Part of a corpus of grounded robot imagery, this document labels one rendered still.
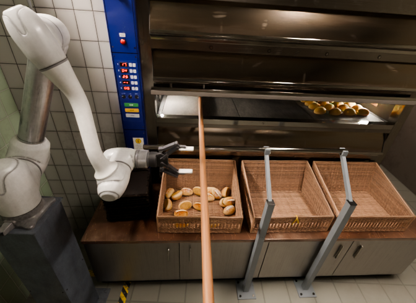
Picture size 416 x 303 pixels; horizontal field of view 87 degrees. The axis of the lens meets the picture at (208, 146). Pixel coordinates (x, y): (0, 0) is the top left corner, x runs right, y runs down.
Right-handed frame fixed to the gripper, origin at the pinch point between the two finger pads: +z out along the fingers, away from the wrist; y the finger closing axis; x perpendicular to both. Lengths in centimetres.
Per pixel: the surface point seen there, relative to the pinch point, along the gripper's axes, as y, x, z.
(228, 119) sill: 2, -55, 26
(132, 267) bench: 93, 0, -38
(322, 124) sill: 3, -56, 97
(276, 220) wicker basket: 50, -6, 57
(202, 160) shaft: -0.2, 0.2, 5.9
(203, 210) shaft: 0.1, 32.1, 5.4
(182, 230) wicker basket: 60, -5, -4
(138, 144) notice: 23, -51, -38
